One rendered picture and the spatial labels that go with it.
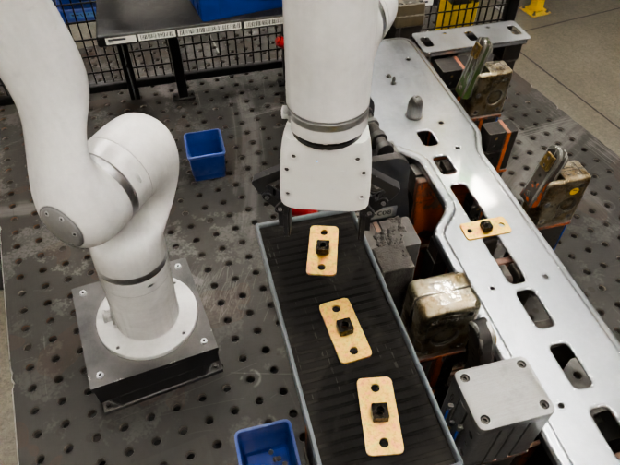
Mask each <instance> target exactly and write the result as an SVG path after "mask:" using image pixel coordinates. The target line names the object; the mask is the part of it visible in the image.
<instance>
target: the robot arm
mask: <svg viewBox="0 0 620 465"><path fill-rule="evenodd" d="M398 6H399V2H398V0H282V13H283V37H284V61H285V85H286V104H287V105H282V108H281V118H282V119H288V121H287V123H286V126H285V128H284V132H283V137H282V142H281V151H280V164H278V165H276V166H273V167H271V168H268V169H266V170H265V171H262V172H260V173H256V174H254V176H253V180H252V185H253V186H254V188H255V189H256V190H257V191H258V192H259V193H261V195H262V197H263V199H265V200H266V201H267V202H268V203H269V204H271V205H272V206H273V207H275V211H276V212H278V213H279V226H282V227H284V236H290V235H291V227H292V208H295V209H319V210H339V211H357V210H359V219H358V240H359V241H363V240H364V231H370V224H371V218H373V217H374V216H375V212H377V211H378V210H380V209H382V208H383V207H385V206H386V205H387V204H388V201H389V200H390V199H392V198H393V197H394V196H395V195H396V194H397V193H398V192H399V182H398V181H397V180H395V179H393V178H391V177H389V176H387V175H385V174H383V173H381V172H379V171H378V170H376V169H374V168H372V147H371V138H370V132H369V127H368V124H367V123H368V114H369V104H370V93H371V83H372V74H373V65H374V61H375V57H376V51H377V48H378V46H379V44H380V43H381V42H382V40H383V39H384V37H385V36H386V34H387V33H388V31H389V29H390V27H391V26H392V24H393V22H394V20H395V17H396V15H397V13H398ZM0 78H1V80H2V81H3V83H4V84H5V86H6V88H7V90H8V92H9V94H10V96H11V98H12V99H13V101H14V103H15V105H16V107H17V110H18V114H19V118H20V121H21V125H22V131H23V137H24V143H25V150H26V159H27V167H28V175H29V181H30V191H31V195H32V198H33V201H34V204H35V207H36V209H37V212H38V214H39V216H40V218H41V220H42V222H43V224H44V225H45V226H46V228H47V229H48V230H49V231H50V232H51V233H52V234H53V235H54V236H55V238H56V239H58V240H59V241H60V240H61V241H62V242H64V243H66V244H69V245H72V246H74V247H78V248H89V251H90V255H91V258H92V261H93V264H94V267H95V268H96V271H97V274H98V277H99V279H100V282H101V286H102V288H103V291H104V294H105V296H106V297H105V298H104V300H103V301H102V303H101V306H100V308H99V310H98V314H97V317H96V327H97V331H98V334H99V336H100V338H101V341H102V343H103V344H104V345H105V347H106V348H107V349H108V350H110V351H111V352H113V353H114V354H116V355H118V356H120V357H123V358H126V359H130V360H150V359H155V358H158V357H162V356H164V355H166V354H168V353H170V352H172V351H174V350H175V349H177V348H178V347H180V346H181V345H182V344H183V343H184V342H185V341H186V340H187V339H188V337H189V336H190V335H191V333H192V331H193V330H194V328H195V325H196V322H197V302H196V298H195V296H194V294H193V293H192V292H191V291H190V289H189V288H188V287H187V286H186V285H185V284H183V283H182V282H181V281H179V280H177V279H175V278H173V275H172V271H171V267H170V262H169V258H168V253H167V248H166V243H165V239H164V230H165V226H166V223H167V220H168V217H169V214H170V211H171V208H172V204H173V199H174V195H175V191H176V187H177V182H178V176H179V155H178V150H177V147H176V144H175V141H174V139H173V136H172V134H171V133H170V131H169V130H168V129H167V127H166V126H165V125H164V124H163V123H161V122H160V121H159V120H157V119H155V118H154V117H152V116H149V115H147V114H143V113H126V114H123V115H120V116H118V117H116V118H114V119H113V120H112V121H111V122H109V123H108V124H106V125H105V126H104V127H102V128H101V129H100V130H99V131H98V132H97V133H95V134H94V135H93V136H92V137H91V138H90V139H89V140H88V141H87V121H88V113H89V80H88V75H87V71H86V68H85V66H84V63H83V60H82V58H81V55H80V53H79V51H78V48H77V46H76V44H75V42H74V40H73V38H72V36H71V34H70V32H69V30H68V29H67V27H66V24H65V22H64V21H63V19H62V17H61V16H60V14H59V12H58V10H57V8H56V7H55V5H54V3H53V1H52V0H0ZM277 180H280V191H279V190H278V189H277V188H275V187H274V186H273V185H270V183H272V182H275V181H277ZM371 184H372V185H375V186H377V187H379V188H381V189H383V190H380V191H379V192H377V193H375V194H374V195H371V193H370V188H371Z"/></svg>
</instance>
